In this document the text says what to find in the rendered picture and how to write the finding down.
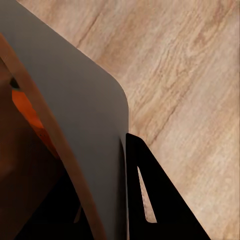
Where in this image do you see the can of soda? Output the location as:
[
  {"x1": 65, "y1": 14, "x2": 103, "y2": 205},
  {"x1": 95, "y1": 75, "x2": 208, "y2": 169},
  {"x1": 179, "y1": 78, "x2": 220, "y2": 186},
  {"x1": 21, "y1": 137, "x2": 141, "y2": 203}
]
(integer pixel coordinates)
[{"x1": 9, "y1": 77, "x2": 61, "y2": 160}]

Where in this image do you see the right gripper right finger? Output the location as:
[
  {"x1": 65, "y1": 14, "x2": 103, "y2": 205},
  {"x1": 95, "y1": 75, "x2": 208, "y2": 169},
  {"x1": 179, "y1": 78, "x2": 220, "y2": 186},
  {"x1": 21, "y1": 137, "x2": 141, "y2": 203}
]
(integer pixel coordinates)
[{"x1": 126, "y1": 133, "x2": 211, "y2": 240}]

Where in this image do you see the trash can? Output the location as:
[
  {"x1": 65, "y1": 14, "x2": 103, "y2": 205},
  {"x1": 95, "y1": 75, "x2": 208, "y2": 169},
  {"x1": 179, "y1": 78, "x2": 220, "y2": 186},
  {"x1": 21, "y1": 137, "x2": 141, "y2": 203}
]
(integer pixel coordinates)
[{"x1": 0, "y1": 0, "x2": 129, "y2": 240}]

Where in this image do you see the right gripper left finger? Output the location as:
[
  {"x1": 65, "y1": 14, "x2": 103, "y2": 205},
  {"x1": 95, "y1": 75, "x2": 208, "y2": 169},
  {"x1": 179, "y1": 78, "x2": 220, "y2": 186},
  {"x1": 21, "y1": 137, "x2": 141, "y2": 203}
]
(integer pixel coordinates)
[{"x1": 13, "y1": 171, "x2": 94, "y2": 240}]

